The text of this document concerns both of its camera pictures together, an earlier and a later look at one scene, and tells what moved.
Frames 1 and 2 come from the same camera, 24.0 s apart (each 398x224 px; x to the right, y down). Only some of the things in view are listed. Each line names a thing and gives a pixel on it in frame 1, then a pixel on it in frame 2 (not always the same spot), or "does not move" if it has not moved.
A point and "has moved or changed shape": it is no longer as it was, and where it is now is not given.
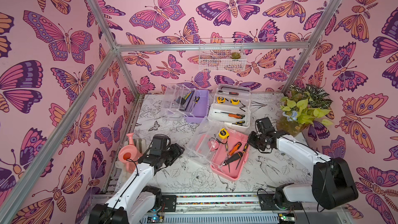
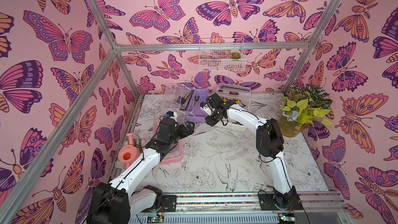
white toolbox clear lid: (231, 105) does not move
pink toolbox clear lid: (225, 152) has moved or changed shape
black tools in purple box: (184, 100) does not move
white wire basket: (222, 55) does not move
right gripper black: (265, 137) -> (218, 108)
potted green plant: (304, 105) does not move
